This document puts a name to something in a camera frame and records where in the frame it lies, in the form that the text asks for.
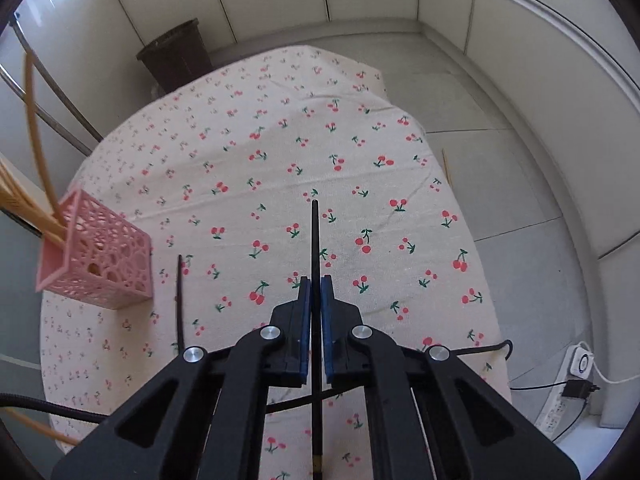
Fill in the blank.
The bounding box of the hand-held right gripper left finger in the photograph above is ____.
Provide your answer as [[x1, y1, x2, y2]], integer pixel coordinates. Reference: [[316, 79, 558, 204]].
[[50, 276, 313, 480]]

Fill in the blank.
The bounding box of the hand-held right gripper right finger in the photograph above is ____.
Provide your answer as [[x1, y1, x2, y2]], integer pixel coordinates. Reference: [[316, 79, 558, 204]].
[[320, 275, 581, 480]]

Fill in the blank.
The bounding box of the black chopstick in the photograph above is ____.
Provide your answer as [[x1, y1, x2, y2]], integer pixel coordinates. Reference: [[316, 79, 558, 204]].
[[172, 254, 187, 353], [310, 200, 325, 476]]

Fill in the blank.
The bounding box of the pink perforated utensil holder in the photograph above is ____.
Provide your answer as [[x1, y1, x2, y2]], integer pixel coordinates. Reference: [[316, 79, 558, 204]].
[[35, 188, 152, 310]]

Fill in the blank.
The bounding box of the bundle of wooden chopsticks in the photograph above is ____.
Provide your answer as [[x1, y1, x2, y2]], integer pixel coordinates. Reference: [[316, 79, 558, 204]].
[[0, 52, 71, 241]]

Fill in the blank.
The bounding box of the cherry print tablecloth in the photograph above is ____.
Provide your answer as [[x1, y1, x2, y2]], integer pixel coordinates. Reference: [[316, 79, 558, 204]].
[[39, 46, 513, 480]]

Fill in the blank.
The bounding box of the white power strip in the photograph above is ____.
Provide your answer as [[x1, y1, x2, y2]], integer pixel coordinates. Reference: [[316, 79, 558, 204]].
[[537, 342, 596, 436]]

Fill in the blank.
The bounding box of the black charger plug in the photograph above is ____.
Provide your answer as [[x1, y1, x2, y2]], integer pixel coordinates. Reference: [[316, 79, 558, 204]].
[[562, 380, 601, 401]]

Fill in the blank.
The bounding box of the black trash bin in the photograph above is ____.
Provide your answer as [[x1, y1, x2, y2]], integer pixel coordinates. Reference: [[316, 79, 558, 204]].
[[136, 18, 215, 95]]

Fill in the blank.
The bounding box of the grey pole with black grip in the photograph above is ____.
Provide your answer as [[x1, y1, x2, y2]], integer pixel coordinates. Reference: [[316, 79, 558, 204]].
[[10, 15, 104, 141]]

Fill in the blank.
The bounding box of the black braided cable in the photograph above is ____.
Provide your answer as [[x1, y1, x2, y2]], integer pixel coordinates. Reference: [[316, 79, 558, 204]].
[[0, 394, 108, 418]]

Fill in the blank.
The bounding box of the white cable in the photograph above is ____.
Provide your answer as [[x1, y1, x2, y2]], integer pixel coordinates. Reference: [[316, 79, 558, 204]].
[[592, 345, 640, 386]]

